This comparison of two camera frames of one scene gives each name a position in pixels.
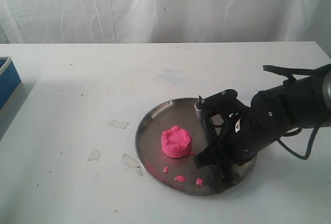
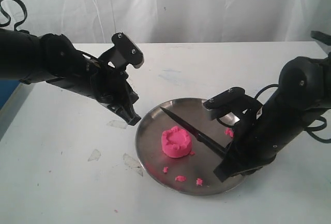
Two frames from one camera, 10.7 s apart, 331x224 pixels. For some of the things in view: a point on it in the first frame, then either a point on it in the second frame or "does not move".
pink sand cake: x=176 y=142 does not move
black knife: x=217 y=160 → x=207 y=140
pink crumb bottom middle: x=180 y=178 does not move
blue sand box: x=10 y=80 does not move
